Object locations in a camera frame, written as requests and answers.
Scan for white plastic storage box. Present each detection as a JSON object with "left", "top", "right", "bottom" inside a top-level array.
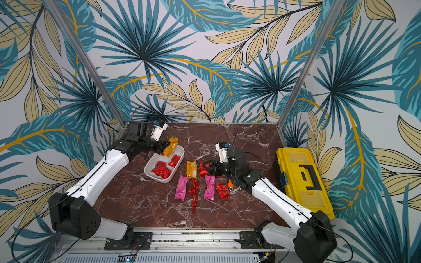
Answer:
[{"left": 144, "top": 145, "right": 185, "bottom": 184}]

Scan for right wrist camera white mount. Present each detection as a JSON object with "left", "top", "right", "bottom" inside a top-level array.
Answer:
[{"left": 215, "top": 142, "right": 230, "bottom": 163}]

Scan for pink tea bag packet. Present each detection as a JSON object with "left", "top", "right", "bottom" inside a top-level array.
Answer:
[{"left": 204, "top": 175, "right": 216, "bottom": 201}]

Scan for red tea bags in box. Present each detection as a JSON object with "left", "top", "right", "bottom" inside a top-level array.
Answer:
[{"left": 151, "top": 155, "right": 181, "bottom": 179}]

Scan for small red tea bag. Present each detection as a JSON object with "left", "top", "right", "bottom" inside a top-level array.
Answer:
[{"left": 189, "top": 179, "right": 199, "bottom": 196}]

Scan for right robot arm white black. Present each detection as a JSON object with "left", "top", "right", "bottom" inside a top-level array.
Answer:
[{"left": 207, "top": 142, "right": 337, "bottom": 263}]

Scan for aluminium front rail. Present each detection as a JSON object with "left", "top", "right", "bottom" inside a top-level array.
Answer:
[{"left": 53, "top": 228, "right": 294, "bottom": 258}]

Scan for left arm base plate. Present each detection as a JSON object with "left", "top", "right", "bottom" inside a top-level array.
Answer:
[{"left": 104, "top": 232, "right": 153, "bottom": 251}]

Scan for long thin red tea bag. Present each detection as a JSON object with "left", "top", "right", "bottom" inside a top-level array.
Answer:
[{"left": 192, "top": 195, "right": 197, "bottom": 214}]

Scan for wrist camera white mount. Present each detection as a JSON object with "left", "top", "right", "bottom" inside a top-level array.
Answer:
[
  {"left": 215, "top": 142, "right": 230, "bottom": 163},
  {"left": 150, "top": 120, "right": 168, "bottom": 141}
]

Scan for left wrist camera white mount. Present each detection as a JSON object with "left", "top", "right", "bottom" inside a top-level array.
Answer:
[{"left": 150, "top": 120, "right": 168, "bottom": 141}]

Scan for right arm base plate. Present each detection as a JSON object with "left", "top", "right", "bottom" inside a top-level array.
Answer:
[{"left": 236, "top": 231, "right": 283, "bottom": 250}]

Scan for yellow black toolbox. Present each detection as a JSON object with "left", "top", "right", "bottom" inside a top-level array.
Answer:
[{"left": 274, "top": 147, "right": 335, "bottom": 220}]

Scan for yellow orange tea bag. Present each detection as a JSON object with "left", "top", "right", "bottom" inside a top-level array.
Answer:
[{"left": 186, "top": 161, "right": 197, "bottom": 179}]

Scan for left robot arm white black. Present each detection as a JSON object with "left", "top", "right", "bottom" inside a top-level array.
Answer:
[{"left": 48, "top": 121, "right": 170, "bottom": 245}]

